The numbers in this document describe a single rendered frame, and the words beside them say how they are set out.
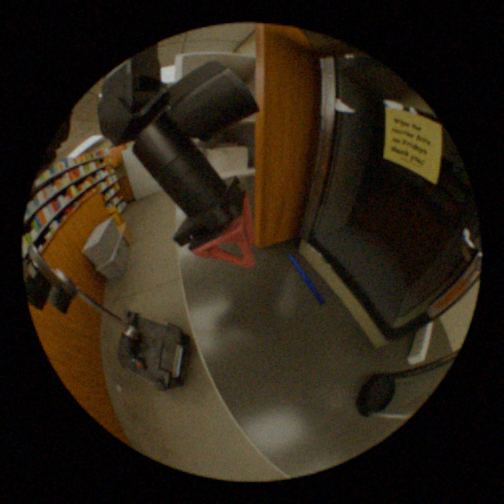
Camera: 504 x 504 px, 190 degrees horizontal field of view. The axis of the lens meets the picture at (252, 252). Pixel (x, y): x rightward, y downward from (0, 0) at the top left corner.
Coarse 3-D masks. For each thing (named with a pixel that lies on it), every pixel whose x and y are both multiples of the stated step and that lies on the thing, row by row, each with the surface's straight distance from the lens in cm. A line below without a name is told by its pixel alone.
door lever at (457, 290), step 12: (468, 240) 22; (468, 252) 21; (480, 252) 18; (468, 264) 19; (480, 264) 18; (456, 276) 19; (468, 276) 18; (456, 288) 18; (432, 300) 20; (444, 300) 19; (432, 312) 20
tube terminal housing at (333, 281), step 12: (300, 252) 37; (312, 252) 34; (312, 264) 35; (324, 264) 32; (324, 276) 34; (336, 276) 31; (336, 288) 33; (348, 300) 32; (360, 312) 32; (360, 324) 34; (372, 324) 32; (372, 336) 35
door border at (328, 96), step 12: (324, 60) 32; (324, 72) 31; (324, 96) 28; (324, 120) 27; (324, 132) 26; (324, 144) 26; (324, 156) 26; (324, 168) 26; (312, 180) 27; (312, 204) 28; (312, 216) 29
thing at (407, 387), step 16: (416, 368) 30; (432, 368) 27; (448, 368) 25; (384, 384) 31; (400, 384) 29; (416, 384) 27; (432, 384) 26; (368, 400) 33; (384, 400) 30; (400, 400) 28; (416, 400) 26; (384, 416) 32; (400, 416) 30
